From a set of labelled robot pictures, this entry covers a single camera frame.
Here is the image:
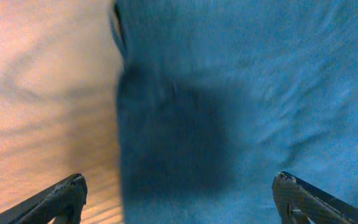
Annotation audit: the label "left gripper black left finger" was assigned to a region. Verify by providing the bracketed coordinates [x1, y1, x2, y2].
[0, 174, 88, 224]

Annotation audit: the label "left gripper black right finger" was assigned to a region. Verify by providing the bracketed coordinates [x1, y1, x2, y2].
[272, 171, 358, 224]

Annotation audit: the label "navy blue shorts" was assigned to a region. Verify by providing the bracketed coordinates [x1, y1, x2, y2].
[111, 0, 358, 223]

